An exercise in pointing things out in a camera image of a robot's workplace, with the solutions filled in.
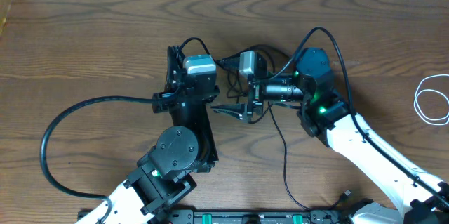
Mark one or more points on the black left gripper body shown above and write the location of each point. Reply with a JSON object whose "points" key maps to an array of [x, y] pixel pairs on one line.
{"points": [[200, 119]]}

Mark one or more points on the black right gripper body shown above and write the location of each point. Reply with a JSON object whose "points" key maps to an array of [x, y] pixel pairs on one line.
{"points": [[257, 95]]}

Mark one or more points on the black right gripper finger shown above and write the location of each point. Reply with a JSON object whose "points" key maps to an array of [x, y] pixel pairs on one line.
{"points": [[229, 64], [238, 111]]}

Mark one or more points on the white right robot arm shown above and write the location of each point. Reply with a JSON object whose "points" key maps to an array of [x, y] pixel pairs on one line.
{"points": [[418, 196]]}

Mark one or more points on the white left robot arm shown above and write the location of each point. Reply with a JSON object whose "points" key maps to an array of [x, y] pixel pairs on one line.
{"points": [[162, 176]]}

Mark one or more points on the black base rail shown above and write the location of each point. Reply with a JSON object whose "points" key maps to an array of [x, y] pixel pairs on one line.
{"points": [[192, 216]]}

